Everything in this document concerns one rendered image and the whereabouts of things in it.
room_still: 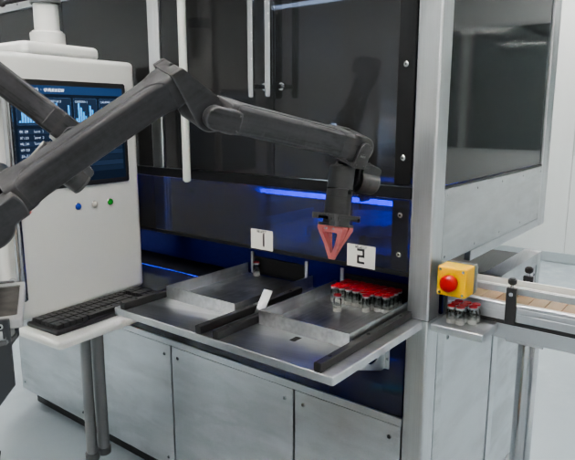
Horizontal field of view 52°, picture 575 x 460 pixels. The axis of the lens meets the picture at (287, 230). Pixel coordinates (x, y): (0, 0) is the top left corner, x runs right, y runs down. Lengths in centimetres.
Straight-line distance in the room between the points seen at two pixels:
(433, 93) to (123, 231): 111
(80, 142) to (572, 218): 547
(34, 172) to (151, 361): 143
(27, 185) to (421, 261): 92
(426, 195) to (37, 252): 110
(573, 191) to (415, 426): 464
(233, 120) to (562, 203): 526
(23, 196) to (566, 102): 549
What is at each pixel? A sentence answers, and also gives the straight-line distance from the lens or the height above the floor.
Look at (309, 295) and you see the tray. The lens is 160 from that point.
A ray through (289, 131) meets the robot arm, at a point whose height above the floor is 135.
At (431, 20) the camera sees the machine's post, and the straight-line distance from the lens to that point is 144.
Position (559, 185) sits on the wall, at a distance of 608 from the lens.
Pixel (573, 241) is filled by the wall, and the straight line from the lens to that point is 612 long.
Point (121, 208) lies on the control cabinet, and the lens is 200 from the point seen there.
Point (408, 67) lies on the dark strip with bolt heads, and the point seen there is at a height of 149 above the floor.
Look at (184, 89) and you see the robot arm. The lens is 97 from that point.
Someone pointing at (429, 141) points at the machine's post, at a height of 132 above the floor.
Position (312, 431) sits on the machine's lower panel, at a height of 47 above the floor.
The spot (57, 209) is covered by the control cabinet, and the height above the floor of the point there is 111.
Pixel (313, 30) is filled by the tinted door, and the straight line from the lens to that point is 162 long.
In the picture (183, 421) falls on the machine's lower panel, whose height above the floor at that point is 31.
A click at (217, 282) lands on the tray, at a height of 88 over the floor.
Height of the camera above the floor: 138
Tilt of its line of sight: 11 degrees down
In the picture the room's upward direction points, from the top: straight up
